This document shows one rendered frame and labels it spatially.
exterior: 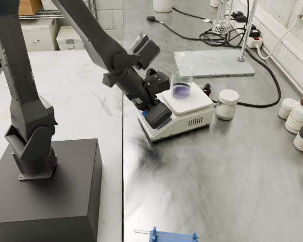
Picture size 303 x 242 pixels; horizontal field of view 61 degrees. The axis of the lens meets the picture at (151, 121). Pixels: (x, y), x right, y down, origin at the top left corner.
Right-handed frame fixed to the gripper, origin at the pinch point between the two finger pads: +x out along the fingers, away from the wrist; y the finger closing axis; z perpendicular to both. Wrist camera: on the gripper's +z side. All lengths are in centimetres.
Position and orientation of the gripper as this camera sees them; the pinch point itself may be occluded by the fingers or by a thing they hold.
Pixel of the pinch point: (154, 110)
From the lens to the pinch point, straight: 71.3
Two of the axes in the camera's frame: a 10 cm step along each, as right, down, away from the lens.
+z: 7.6, -6.5, -0.3
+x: 4.7, 5.1, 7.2
